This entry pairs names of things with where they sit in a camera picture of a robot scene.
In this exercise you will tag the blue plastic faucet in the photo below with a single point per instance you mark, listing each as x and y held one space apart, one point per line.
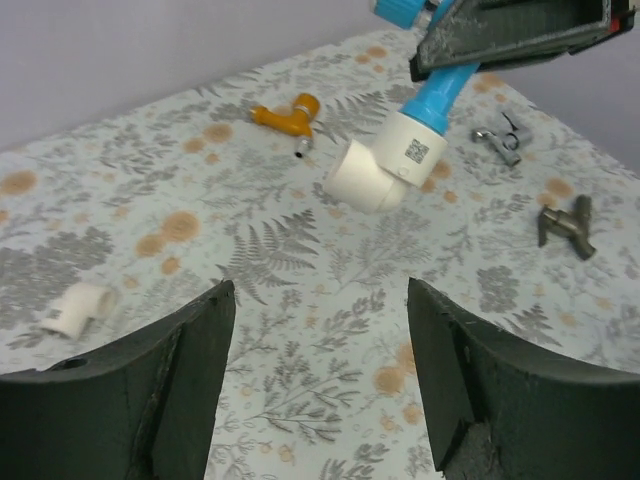
433 102

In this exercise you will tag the small chrome faucet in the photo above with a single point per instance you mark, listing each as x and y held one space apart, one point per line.
507 143

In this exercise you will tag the floral patterned mat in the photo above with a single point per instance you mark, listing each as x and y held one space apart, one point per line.
173 197

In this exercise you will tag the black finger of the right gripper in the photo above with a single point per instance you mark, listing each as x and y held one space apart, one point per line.
499 35

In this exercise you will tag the white plastic elbow fitting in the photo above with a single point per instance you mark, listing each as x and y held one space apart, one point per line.
375 178

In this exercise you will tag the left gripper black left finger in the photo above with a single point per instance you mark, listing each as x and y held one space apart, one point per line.
141 407

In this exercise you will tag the orange plastic faucet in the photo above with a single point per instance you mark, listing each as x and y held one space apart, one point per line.
297 123

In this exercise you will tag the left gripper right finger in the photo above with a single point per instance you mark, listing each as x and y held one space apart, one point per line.
499 407

